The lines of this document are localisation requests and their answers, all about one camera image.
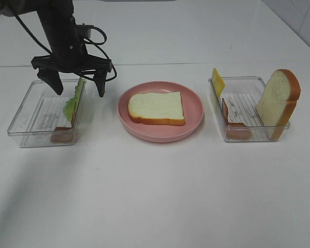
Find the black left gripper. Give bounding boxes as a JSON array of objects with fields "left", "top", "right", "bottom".
[{"left": 31, "top": 16, "right": 112, "bottom": 97}]

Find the green lettuce leaf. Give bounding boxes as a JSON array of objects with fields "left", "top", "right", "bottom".
[{"left": 63, "top": 77, "right": 86, "bottom": 124}]

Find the bacon strip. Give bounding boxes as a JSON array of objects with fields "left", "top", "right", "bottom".
[
  {"left": 50, "top": 103, "right": 77, "bottom": 144},
  {"left": 222, "top": 98, "right": 252, "bottom": 141}
]

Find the bread slice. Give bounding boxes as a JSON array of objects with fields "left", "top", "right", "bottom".
[
  {"left": 128, "top": 91, "right": 185, "bottom": 126},
  {"left": 256, "top": 69, "right": 301, "bottom": 141}
]

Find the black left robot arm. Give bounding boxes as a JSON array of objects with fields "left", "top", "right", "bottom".
[{"left": 0, "top": 1, "right": 115, "bottom": 97}]

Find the clear left plastic tray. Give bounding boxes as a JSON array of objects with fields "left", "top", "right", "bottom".
[{"left": 7, "top": 79, "right": 86, "bottom": 148}]

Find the clear plastic tray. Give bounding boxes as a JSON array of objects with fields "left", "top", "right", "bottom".
[
  {"left": 7, "top": 79, "right": 86, "bottom": 148},
  {"left": 209, "top": 76, "right": 290, "bottom": 142}
]

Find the pink round plate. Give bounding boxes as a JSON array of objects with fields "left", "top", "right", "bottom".
[{"left": 118, "top": 81, "right": 204, "bottom": 143}]

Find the yellow cheese slice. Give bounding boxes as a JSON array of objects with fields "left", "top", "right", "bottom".
[{"left": 211, "top": 68, "right": 225, "bottom": 99}]

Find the clear right plastic tray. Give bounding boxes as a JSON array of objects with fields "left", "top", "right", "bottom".
[{"left": 209, "top": 76, "right": 290, "bottom": 142}]

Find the upright bread slice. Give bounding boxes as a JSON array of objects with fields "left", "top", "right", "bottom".
[{"left": 256, "top": 69, "right": 301, "bottom": 141}]

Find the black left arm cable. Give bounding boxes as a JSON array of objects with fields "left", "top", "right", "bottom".
[{"left": 7, "top": 5, "right": 117, "bottom": 82}]

